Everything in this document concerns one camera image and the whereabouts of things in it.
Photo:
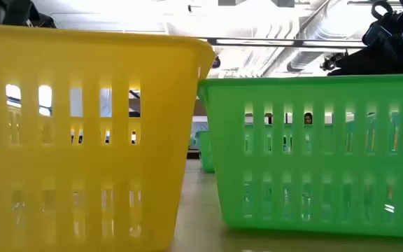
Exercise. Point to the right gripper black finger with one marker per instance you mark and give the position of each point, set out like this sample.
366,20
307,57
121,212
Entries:
355,64

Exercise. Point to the green plastic basket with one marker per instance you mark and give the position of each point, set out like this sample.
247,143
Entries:
205,150
292,91

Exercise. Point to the black ceiling spotlight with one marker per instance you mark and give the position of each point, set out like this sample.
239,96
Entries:
329,64

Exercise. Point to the person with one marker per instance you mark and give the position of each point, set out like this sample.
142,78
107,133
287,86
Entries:
308,118

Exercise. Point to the small black ceiling sprinkler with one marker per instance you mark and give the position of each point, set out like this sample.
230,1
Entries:
189,8

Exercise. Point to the dark background table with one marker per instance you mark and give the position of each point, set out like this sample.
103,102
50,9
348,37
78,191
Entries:
192,154

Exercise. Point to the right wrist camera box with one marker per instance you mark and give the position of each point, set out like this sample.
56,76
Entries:
373,35

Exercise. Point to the silver ventilation duct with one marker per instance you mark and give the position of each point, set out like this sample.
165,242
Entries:
306,59

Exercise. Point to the linear ceiling light rail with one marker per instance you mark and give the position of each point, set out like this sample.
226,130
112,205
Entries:
257,42

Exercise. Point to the black ceiling dome camera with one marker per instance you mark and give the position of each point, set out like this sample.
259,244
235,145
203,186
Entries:
216,62

